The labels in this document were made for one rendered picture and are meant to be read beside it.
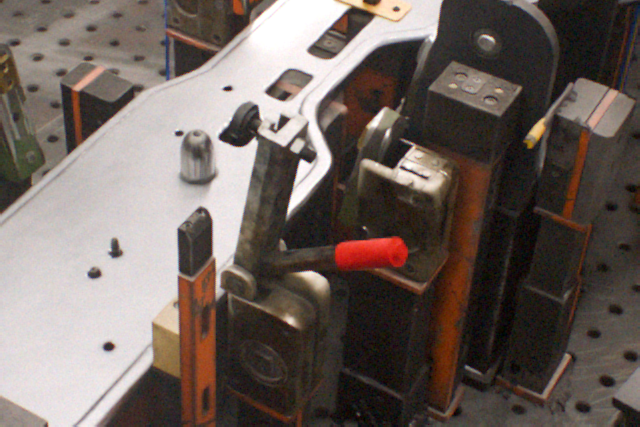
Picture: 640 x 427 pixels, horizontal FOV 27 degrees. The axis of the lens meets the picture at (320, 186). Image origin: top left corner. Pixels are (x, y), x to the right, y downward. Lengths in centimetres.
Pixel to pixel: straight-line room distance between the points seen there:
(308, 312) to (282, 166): 15
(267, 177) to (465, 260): 35
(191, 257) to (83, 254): 27
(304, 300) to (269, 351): 5
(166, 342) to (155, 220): 19
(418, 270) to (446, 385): 23
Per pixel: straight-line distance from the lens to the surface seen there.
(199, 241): 91
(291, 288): 106
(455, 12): 118
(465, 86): 116
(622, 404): 142
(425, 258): 118
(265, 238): 101
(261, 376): 110
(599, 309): 158
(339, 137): 136
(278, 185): 97
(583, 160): 123
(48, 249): 117
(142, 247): 117
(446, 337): 134
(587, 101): 124
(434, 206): 114
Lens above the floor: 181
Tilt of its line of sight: 42 degrees down
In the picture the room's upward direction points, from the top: 4 degrees clockwise
